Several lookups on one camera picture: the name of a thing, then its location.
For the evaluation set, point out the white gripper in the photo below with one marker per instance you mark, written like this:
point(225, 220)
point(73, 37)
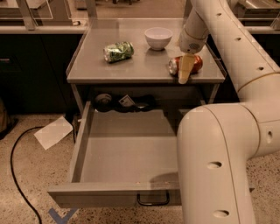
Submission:
point(190, 44)

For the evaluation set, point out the red coke can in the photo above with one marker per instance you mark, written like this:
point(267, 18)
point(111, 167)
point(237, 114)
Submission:
point(173, 65)

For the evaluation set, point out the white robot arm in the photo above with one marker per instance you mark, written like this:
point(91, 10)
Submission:
point(215, 141)

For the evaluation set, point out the green soda can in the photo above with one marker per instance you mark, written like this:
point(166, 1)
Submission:
point(118, 51)

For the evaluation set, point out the open grey top drawer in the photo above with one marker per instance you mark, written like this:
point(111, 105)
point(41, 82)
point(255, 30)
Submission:
point(120, 155)

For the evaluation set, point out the white bowl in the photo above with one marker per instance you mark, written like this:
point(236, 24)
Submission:
point(158, 37)

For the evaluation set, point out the grey cabinet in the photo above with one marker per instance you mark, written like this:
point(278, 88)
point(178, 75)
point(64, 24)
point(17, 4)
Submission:
point(147, 71)

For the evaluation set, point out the white paper sheet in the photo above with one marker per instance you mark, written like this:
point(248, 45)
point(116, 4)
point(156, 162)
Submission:
point(52, 133)

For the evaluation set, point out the black drawer handle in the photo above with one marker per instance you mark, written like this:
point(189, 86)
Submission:
point(153, 199)

